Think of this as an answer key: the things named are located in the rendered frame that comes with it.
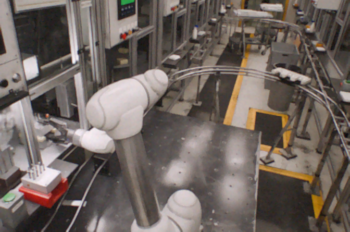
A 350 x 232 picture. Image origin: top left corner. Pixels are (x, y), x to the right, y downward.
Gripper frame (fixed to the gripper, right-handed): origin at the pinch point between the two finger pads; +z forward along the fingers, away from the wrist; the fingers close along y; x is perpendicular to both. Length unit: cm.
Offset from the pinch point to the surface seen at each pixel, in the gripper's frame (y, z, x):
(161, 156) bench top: -31, -56, -39
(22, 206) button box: -2, -27, 45
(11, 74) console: 44, -14, 26
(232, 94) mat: -97, -83, -304
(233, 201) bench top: -31, -107, -16
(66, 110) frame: -2.9, 4.6, -24.9
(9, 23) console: 63, -13, 22
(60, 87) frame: 12.7, 6.7, -24.9
